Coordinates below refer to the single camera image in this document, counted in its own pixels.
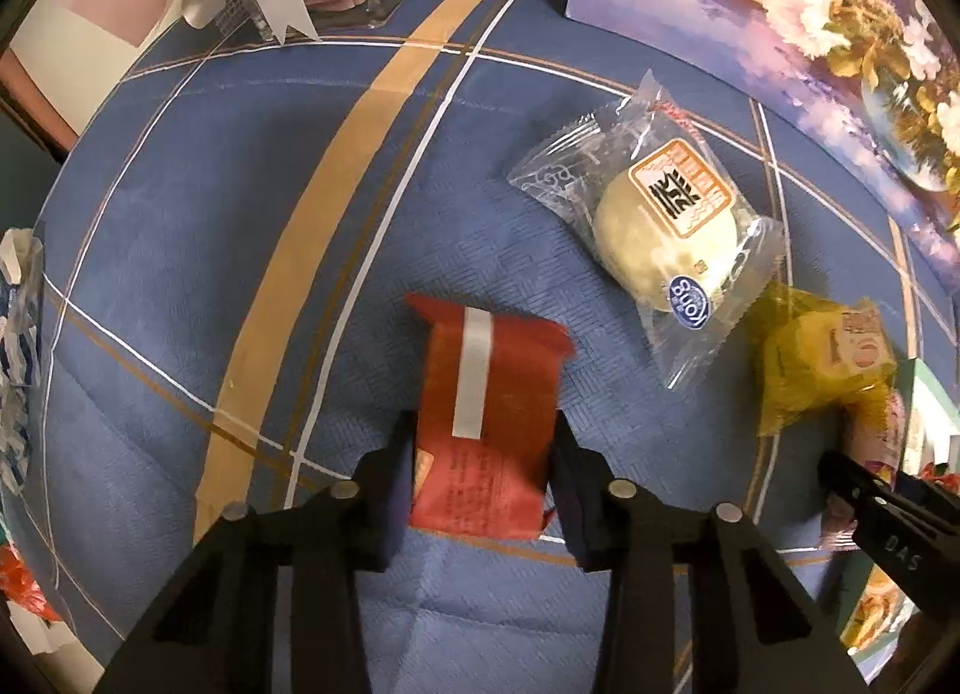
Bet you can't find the pink snack packet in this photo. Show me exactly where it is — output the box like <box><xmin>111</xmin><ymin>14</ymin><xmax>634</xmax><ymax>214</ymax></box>
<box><xmin>821</xmin><ymin>386</ymin><xmax>912</xmax><ymax>552</ymax></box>

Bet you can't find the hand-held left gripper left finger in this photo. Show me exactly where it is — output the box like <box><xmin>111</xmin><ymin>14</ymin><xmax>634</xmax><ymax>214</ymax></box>
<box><xmin>94</xmin><ymin>409</ymin><xmax>417</xmax><ymax>694</ymax></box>

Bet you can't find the red-orange plastic bag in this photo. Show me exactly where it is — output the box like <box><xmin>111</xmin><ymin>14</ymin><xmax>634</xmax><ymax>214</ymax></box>
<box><xmin>0</xmin><ymin>540</ymin><xmax>57</xmax><ymax>624</ymax></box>

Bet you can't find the white and blue plastic bag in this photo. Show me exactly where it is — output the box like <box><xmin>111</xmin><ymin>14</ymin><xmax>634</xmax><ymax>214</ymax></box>
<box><xmin>0</xmin><ymin>229</ymin><xmax>46</xmax><ymax>492</ymax></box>

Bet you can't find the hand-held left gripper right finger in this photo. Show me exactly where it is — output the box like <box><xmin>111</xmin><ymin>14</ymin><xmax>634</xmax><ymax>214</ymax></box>
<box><xmin>551</xmin><ymin>412</ymin><xmax>871</xmax><ymax>694</ymax></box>

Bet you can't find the yellow cracker packet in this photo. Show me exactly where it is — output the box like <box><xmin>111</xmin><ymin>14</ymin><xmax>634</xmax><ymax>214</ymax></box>
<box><xmin>750</xmin><ymin>281</ymin><xmax>899</xmax><ymax>438</ymax></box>

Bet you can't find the white box with green rim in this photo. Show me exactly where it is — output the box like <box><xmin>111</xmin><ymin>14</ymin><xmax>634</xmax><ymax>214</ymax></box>
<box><xmin>829</xmin><ymin>356</ymin><xmax>960</xmax><ymax>665</ymax></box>

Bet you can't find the floral poster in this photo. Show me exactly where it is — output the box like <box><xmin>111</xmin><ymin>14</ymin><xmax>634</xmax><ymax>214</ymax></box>
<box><xmin>564</xmin><ymin>0</ymin><xmax>960</xmax><ymax>230</ymax></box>

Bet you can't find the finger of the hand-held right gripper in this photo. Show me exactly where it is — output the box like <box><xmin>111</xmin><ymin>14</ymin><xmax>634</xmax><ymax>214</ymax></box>
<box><xmin>817</xmin><ymin>450</ymin><xmax>960</xmax><ymax>616</ymax></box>

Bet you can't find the blue plaid tablecloth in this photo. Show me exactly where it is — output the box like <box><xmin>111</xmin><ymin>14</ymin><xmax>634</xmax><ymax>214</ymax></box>
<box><xmin>0</xmin><ymin>0</ymin><xmax>946</xmax><ymax>694</ymax></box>

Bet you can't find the orange snack packet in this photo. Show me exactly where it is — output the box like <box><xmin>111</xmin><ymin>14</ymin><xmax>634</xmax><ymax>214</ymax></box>
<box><xmin>844</xmin><ymin>566</ymin><xmax>912</xmax><ymax>654</ymax></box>

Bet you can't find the red packet with white stripe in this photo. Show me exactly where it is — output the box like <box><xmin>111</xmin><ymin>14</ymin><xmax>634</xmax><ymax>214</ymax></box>
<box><xmin>405</xmin><ymin>292</ymin><xmax>575</xmax><ymax>541</ymax></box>

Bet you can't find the clear-wrapped white pastry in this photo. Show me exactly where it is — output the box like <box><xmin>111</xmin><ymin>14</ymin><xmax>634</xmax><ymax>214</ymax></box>
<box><xmin>508</xmin><ymin>70</ymin><xmax>788</xmax><ymax>395</ymax></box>

